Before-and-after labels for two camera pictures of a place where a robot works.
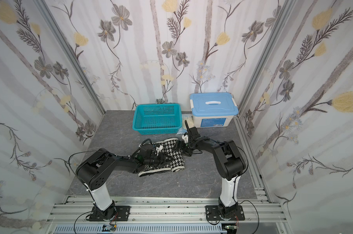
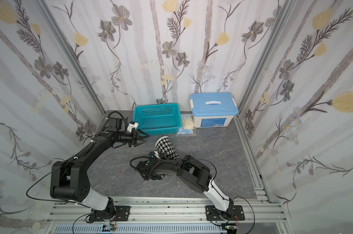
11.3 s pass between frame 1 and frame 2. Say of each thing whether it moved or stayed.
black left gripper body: moved
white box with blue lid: stayed
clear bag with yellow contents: stayed
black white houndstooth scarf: moved
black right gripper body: moved
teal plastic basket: stayed
